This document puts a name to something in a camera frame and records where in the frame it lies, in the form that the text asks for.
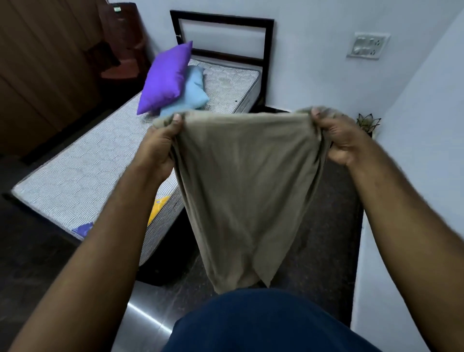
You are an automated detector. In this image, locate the dark wooden bed frame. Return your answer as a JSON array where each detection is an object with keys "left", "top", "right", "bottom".
[{"left": 169, "top": 10, "right": 275, "bottom": 109}]

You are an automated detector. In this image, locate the light blue pillow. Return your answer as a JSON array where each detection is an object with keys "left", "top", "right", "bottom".
[{"left": 159, "top": 65, "right": 210, "bottom": 117}]

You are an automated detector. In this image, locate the maroon plastic chair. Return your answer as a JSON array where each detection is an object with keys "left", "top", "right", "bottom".
[{"left": 96, "top": 1, "right": 151, "bottom": 80}]

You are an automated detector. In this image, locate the brown wooden wardrobe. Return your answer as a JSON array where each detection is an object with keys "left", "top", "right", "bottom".
[{"left": 0, "top": 0, "right": 106, "bottom": 159}]

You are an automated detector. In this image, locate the beige striped bed sheet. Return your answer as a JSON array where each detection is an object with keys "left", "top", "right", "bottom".
[{"left": 154, "top": 105, "right": 343, "bottom": 295}]

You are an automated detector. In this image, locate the person's left hand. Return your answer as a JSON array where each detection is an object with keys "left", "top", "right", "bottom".
[{"left": 132, "top": 113, "right": 185, "bottom": 186}]

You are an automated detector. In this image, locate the lotus shaped candle holder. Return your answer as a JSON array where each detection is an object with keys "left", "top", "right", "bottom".
[{"left": 356, "top": 113, "right": 382, "bottom": 138}]

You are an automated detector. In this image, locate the purple dotted pillow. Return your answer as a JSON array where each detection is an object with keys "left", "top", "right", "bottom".
[{"left": 136, "top": 40, "right": 193, "bottom": 116}]

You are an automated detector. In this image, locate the white wall socket plate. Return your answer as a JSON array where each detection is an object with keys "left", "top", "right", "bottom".
[{"left": 346, "top": 31, "right": 392, "bottom": 60}]

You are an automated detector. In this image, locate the person's left forearm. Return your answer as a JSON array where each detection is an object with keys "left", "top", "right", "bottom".
[{"left": 9, "top": 163, "right": 174, "bottom": 352}]

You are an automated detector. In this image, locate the white striped mattress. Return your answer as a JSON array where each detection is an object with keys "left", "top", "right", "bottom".
[{"left": 11, "top": 58, "right": 261, "bottom": 267}]

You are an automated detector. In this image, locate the person's right forearm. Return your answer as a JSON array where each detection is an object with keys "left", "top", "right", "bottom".
[{"left": 348, "top": 141, "right": 464, "bottom": 352}]

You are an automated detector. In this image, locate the person's navy blue shirt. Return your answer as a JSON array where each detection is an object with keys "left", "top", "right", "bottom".
[{"left": 163, "top": 289, "right": 381, "bottom": 352}]

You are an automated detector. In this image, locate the person's right hand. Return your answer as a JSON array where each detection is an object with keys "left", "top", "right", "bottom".
[{"left": 311, "top": 107, "right": 374, "bottom": 167}]

